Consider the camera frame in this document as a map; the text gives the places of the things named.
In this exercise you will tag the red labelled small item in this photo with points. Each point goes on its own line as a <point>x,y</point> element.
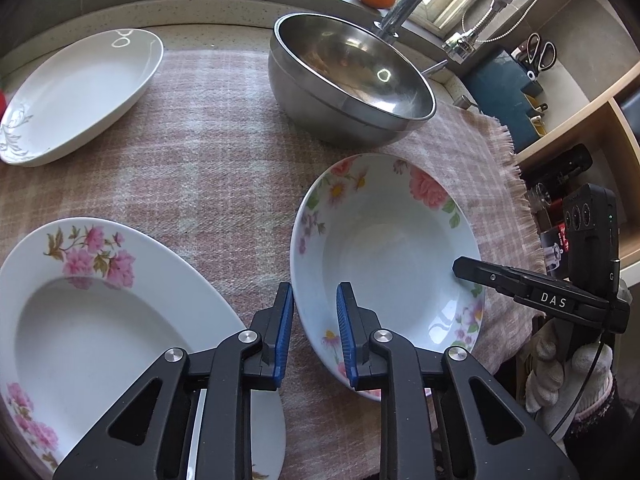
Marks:
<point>554,250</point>

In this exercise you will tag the person's right hand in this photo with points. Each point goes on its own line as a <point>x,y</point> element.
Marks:
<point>545,385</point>

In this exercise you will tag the large stainless steel bowl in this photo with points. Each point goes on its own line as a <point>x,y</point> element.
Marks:
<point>350,80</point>

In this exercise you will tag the white oval plate grey pattern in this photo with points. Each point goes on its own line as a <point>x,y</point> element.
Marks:
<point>80,92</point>

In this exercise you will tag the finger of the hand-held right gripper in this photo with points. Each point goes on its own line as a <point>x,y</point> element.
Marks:
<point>490,275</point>

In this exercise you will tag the floral bowl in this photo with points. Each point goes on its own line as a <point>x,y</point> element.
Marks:
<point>100,340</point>

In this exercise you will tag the pink checked cloth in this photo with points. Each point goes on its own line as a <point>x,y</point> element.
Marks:
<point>210,170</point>

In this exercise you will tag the deep plate rose rim print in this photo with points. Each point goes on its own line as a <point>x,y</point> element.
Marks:
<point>390,255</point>

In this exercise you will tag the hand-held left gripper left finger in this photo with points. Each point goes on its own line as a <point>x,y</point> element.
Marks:
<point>282,330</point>

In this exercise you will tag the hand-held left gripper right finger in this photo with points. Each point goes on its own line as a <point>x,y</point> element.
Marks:
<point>345,330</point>

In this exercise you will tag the beige shelf unit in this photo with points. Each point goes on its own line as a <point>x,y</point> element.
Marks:
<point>590,85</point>

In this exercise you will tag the chrome kitchen faucet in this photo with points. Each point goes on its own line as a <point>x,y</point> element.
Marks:
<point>415,0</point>

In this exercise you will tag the person's right forearm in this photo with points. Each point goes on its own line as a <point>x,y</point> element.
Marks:
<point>605,440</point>

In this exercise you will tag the dark blue cutting board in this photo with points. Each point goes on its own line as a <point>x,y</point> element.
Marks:
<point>500,95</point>

